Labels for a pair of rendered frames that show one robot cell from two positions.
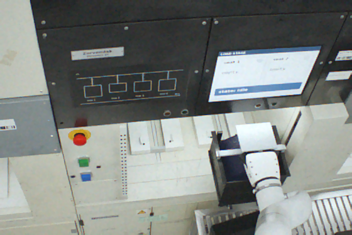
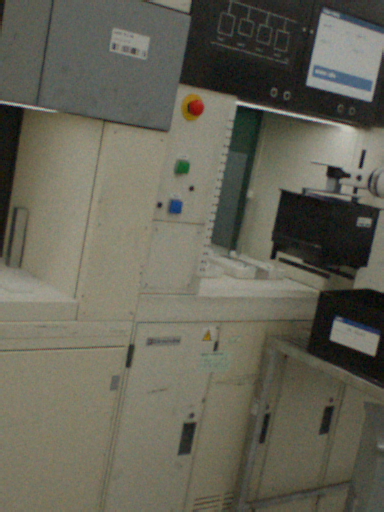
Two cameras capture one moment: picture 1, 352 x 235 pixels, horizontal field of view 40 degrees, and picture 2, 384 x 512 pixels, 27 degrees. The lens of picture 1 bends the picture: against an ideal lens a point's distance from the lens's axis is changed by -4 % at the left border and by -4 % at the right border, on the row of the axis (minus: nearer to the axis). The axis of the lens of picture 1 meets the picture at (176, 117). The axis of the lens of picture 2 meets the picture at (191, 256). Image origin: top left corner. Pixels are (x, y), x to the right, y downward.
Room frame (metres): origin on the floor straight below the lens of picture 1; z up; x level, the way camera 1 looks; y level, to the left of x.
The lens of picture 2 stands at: (-1.10, 1.05, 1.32)
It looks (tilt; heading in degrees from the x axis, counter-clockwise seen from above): 9 degrees down; 335
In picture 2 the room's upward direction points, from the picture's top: 11 degrees clockwise
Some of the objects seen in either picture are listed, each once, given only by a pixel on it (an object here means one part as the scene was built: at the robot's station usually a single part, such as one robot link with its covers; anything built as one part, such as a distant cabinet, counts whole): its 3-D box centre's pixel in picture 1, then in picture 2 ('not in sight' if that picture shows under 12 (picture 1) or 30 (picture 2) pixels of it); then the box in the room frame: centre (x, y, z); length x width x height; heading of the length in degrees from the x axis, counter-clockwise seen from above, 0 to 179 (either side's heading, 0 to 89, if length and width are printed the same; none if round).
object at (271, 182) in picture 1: (267, 188); (382, 182); (0.72, -0.30, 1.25); 0.09 x 0.03 x 0.08; 105
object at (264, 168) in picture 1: (263, 170); (365, 179); (0.78, -0.29, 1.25); 0.11 x 0.10 x 0.07; 15
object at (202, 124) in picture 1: (219, 122); (241, 264); (1.19, -0.18, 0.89); 0.22 x 0.21 x 0.04; 15
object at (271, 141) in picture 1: (247, 162); (326, 218); (0.88, -0.26, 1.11); 0.24 x 0.20 x 0.32; 105
